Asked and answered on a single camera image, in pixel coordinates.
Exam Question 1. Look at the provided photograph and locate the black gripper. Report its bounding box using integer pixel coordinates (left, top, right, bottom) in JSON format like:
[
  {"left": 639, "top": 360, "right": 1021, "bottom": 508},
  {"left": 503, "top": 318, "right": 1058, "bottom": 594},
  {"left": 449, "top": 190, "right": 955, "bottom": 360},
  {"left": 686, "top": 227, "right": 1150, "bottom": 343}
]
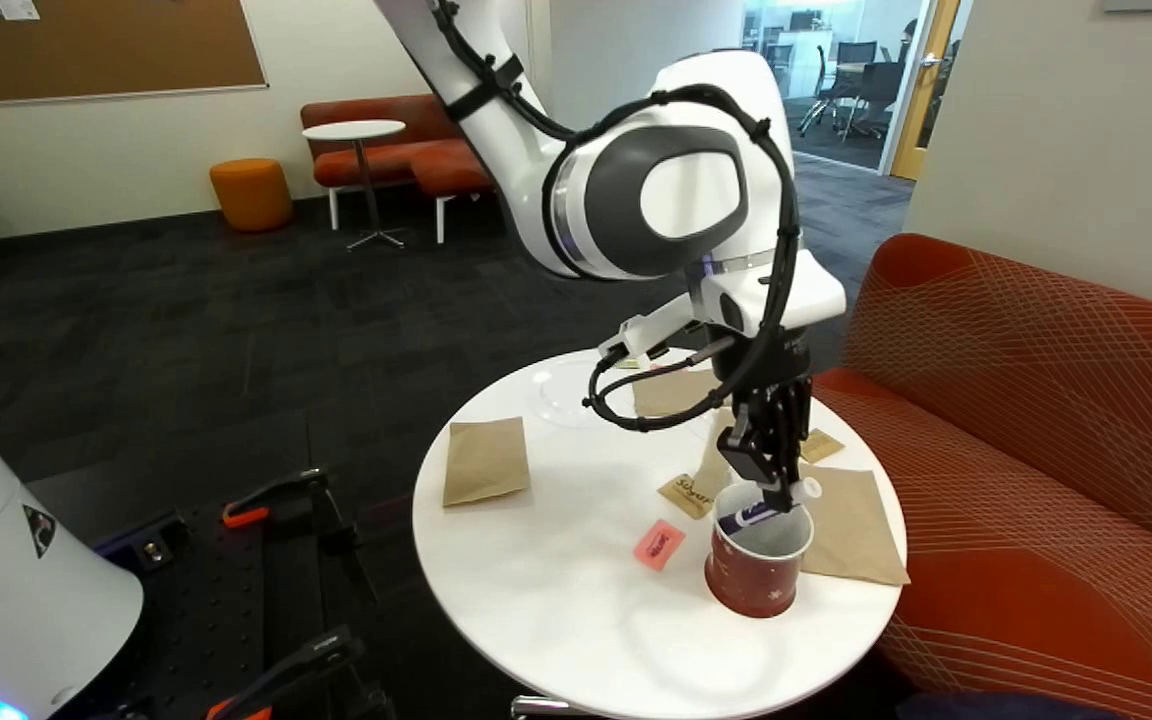
[{"left": 717, "top": 331, "right": 821, "bottom": 517}]

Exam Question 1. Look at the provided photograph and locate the purple Expo marker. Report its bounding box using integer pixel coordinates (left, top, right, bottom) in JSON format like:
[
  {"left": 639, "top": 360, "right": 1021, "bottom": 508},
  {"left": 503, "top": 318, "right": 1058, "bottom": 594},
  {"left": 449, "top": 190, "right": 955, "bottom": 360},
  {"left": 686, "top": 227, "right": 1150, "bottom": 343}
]
[{"left": 728, "top": 491, "right": 792, "bottom": 537}]

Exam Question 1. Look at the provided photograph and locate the brown sugar packet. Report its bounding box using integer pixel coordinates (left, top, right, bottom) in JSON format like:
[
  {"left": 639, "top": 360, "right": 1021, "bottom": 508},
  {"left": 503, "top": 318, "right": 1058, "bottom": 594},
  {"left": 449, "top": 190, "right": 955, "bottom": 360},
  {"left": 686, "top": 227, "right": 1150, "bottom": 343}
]
[
  {"left": 796, "top": 427, "right": 850, "bottom": 472},
  {"left": 658, "top": 472, "right": 717, "bottom": 525}
]

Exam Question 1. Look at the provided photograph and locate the pink sweetener packet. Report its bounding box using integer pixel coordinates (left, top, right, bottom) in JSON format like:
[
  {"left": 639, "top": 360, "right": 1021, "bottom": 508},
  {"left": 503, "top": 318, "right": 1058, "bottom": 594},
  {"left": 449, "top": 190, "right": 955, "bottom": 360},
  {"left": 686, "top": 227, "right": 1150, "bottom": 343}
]
[{"left": 632, "top": 517, "right": 687, "bottom": 574}]

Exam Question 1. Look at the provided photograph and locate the orange patterned sofa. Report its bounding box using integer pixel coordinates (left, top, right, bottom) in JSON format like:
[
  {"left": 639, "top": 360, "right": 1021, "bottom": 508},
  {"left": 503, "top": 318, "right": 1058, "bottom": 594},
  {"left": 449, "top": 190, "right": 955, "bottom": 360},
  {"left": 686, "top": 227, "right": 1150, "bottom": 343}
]
[{"left": 812, "top": 232, "right": 1152, "bottom": 720}]

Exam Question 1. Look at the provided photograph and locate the metal table foot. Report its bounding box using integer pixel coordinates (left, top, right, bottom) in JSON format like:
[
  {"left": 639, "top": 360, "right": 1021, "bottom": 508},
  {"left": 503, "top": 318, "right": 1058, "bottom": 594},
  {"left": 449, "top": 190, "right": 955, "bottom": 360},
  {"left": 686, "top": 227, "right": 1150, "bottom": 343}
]
[{"left": 508, "top": 689, "right": 575, "bottom": 720}]

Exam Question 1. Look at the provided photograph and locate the black office chair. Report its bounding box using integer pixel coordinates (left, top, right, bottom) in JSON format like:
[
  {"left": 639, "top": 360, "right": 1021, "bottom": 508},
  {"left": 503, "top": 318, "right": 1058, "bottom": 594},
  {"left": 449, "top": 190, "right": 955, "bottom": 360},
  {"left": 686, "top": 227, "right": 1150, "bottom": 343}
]
[{"left": 800, "top": 37, "right": 909, "bottom": 136}]

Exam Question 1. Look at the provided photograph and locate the yellow door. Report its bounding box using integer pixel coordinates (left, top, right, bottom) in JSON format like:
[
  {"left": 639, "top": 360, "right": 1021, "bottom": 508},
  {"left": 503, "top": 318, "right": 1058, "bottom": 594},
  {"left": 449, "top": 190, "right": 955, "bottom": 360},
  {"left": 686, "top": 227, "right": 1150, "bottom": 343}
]
[{"left": 888, "top": 0, "right": 968, "bottom": 187}]

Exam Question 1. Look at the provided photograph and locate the orange brown bench sofa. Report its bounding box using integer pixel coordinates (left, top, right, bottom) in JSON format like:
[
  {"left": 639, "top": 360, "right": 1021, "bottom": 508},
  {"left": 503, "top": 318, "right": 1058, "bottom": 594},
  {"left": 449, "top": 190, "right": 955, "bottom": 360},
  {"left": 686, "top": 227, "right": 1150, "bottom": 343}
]
[{"left": 298, "top": 92, "right": 493, "bottom": 253}]

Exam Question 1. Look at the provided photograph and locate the small round white table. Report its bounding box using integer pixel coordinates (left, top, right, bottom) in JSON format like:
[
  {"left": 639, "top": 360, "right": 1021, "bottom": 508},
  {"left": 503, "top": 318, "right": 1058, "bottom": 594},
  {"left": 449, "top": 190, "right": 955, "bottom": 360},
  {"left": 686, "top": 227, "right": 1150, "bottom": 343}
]
[{"left": 300, "top": 114, "right": 413, "bottom": 255}]

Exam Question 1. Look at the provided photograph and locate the orange round ottoman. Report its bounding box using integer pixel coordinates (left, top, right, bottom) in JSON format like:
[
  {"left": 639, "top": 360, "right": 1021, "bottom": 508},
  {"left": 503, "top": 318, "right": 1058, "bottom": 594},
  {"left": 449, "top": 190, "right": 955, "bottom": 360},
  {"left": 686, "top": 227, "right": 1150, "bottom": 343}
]
[{"left": 207, "top": 156, "right": 298, "bottom": 236}]

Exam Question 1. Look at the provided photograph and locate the black cart platform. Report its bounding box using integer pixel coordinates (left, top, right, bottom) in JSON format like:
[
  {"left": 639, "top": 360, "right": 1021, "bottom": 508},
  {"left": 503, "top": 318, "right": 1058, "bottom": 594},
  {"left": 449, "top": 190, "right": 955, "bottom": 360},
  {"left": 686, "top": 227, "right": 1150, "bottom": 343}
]
[{"left": 27, "top": 457, "right": 391, "bottom": 720}]

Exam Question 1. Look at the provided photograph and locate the white machine housing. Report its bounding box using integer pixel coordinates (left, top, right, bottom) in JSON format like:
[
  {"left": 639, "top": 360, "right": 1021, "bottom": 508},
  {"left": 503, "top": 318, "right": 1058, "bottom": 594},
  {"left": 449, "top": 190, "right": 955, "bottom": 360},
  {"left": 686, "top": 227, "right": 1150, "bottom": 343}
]
[{"left": 0, "top": 384, "right": 149, "bottom": 720}]

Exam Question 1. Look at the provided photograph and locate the brown cork board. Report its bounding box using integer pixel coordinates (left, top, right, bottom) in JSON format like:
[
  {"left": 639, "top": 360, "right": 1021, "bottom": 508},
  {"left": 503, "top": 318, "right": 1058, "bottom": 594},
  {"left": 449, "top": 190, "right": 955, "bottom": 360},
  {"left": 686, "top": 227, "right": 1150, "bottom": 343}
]
[{"left": 0, "top": 0, "right": 269, "bottom": 111}]

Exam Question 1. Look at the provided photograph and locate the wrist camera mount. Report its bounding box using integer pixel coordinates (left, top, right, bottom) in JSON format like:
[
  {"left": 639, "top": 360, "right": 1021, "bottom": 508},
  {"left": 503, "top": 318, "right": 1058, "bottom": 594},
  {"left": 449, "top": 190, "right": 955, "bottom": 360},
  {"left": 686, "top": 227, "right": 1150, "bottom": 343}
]
[{"left": 610, "top": 290, "right": 728, "bottom": 373}]

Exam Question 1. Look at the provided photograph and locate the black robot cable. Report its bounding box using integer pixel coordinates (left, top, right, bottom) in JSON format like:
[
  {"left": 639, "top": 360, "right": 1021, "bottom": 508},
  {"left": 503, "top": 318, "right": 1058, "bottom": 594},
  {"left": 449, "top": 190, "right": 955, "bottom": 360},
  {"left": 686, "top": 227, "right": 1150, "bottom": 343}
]
[{"left": 429, "top": 0, "right": 809, "bottom": 436}]

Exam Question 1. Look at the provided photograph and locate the black clamp orange handle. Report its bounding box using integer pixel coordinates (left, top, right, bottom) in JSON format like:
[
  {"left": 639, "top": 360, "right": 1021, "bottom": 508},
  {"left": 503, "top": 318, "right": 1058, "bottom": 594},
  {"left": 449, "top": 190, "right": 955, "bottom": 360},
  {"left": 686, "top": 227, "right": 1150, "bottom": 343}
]
[
  {"left": 215, "top": 464, "right": 368, "bottom": 574},
  {"left": 199, "top": 626, "right": 391, "bottom": 720}
]

